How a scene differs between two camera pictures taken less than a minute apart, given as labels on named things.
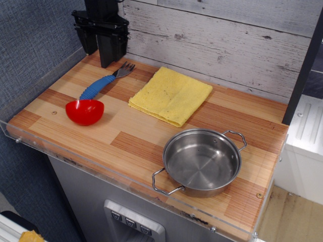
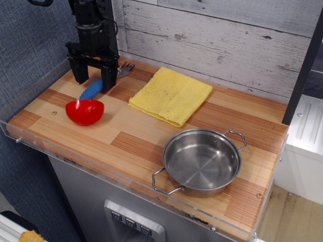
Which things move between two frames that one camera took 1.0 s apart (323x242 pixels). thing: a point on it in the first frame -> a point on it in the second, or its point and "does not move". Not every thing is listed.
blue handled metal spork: [93, 87] does not move
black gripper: [102, 16] -> [96, 44]
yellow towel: [171, 96] does not move
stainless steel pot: [203, 162] does not move
